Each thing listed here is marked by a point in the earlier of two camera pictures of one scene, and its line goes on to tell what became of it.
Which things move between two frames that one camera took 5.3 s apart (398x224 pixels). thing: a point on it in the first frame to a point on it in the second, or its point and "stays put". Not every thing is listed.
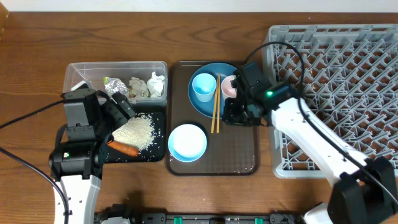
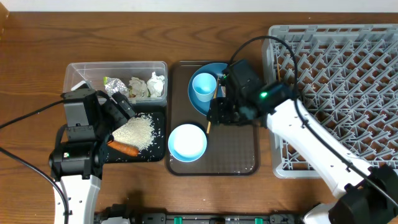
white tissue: x=155 y=84 stays put
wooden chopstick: x=217 y=123 to x=279 y=76
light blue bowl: x=187 y=142 stays put
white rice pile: x=137 y=131 stays put
